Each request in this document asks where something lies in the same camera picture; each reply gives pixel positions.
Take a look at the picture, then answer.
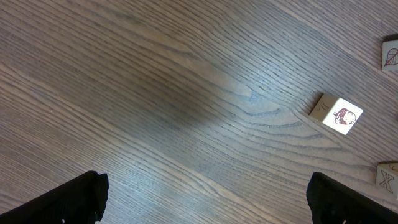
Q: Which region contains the wooden block animal picture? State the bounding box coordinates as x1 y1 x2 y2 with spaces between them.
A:
309 93 363 135

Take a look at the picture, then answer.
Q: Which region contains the wooden block red side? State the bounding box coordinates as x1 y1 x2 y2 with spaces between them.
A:
382 40 398 70

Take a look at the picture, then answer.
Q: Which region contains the yellow top tilted block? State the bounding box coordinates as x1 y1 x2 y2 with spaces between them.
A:
376 163 397 200

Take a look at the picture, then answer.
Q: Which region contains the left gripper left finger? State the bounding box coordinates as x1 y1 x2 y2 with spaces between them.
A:
1 170 109 224

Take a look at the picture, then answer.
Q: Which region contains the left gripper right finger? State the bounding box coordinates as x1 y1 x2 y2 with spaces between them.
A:
306 172 397 224

